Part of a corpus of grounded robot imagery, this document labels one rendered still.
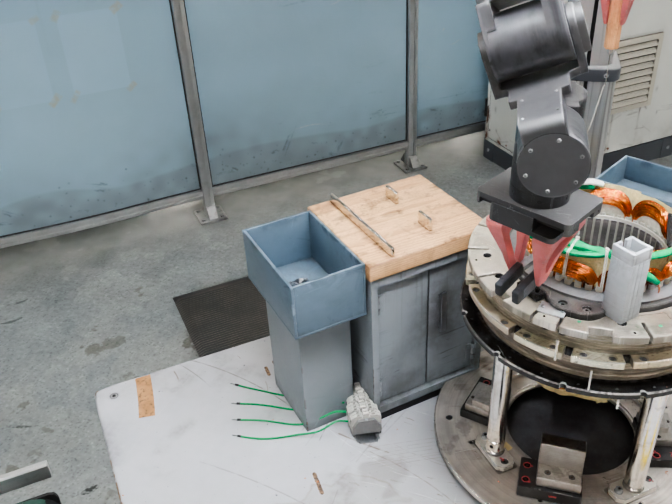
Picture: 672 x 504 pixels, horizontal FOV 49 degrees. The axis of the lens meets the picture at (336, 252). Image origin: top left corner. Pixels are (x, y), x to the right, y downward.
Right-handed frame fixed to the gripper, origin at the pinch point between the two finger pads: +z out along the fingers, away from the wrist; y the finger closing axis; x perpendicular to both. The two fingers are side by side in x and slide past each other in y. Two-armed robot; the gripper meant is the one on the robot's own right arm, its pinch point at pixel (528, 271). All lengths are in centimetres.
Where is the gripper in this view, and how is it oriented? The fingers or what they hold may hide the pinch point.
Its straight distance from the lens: 78.2
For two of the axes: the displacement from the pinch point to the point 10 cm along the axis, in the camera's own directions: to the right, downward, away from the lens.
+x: 7.0, -4.3, 5.8
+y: 7.2, 3.8, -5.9
